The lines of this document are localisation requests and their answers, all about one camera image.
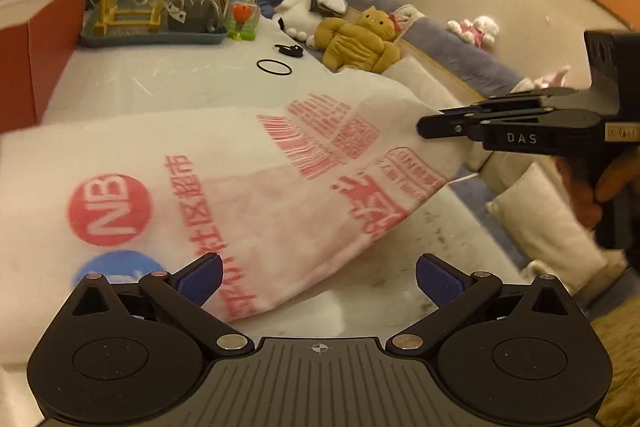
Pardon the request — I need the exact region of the white printed shopping bag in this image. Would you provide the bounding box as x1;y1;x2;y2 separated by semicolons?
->
1;70;468;364

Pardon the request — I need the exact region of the person right hand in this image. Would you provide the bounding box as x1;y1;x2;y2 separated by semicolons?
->
555;150;640;230

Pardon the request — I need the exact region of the pink white plush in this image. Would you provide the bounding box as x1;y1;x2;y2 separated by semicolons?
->
446;15;500;52

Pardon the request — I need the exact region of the beige cushion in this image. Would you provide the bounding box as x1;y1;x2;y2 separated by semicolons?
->
487;161;627;301

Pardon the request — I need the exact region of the yellow muscular cat plush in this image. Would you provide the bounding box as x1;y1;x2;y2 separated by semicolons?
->
314;6;401;74

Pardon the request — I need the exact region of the small black clip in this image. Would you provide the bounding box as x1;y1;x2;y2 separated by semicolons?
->
274;44;305;58

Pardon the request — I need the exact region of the white plush dog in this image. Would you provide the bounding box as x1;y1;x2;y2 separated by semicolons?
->
272;0;322;43

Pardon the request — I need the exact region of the teal dish tray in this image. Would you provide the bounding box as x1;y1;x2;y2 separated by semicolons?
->
78;13;227;49

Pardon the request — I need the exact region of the green toy with orange figure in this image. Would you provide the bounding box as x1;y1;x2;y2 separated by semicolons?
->
226;1;260;41

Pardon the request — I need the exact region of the grey glass pitcher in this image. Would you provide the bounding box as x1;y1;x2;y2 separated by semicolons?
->
165;0;224;34

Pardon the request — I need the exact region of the wooden drying rack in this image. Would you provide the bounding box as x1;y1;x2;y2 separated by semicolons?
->
92;0;165;37

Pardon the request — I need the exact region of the red cardboard box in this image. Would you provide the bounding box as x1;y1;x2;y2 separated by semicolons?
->
0;0;85;132

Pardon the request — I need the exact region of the black rubber ring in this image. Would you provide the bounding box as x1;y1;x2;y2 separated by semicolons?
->
255;57;293;77

